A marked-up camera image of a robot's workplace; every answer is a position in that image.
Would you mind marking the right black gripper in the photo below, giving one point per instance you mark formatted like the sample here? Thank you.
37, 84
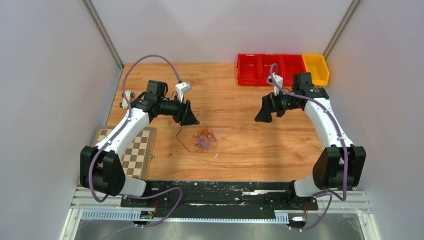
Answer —
270, 105

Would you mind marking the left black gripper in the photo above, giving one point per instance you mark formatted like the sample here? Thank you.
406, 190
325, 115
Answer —
184, 115

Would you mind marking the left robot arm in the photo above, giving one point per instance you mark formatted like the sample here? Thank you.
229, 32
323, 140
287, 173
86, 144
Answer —
101, 169

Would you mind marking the right red bin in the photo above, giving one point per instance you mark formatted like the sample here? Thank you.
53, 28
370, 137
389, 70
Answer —
293, 64

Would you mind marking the yellow bin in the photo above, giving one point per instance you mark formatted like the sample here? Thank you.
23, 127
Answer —
317, 66

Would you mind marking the wooden chessboard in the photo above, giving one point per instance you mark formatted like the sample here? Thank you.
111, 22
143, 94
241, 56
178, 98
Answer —
136, 159

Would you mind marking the toy block car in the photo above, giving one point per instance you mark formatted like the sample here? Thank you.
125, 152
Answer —
127, 96

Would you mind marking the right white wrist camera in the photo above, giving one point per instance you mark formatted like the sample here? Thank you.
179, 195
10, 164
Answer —
276, 81

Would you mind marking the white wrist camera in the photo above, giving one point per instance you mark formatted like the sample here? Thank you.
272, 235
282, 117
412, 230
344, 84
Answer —
182, 88
276, 81

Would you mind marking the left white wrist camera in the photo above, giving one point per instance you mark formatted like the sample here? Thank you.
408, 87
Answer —
182, 88

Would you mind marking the slotted cable duct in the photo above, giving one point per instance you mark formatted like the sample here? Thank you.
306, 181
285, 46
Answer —
136, 215

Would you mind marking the aluminium frame rail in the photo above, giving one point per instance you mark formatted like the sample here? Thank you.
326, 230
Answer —
99, 198

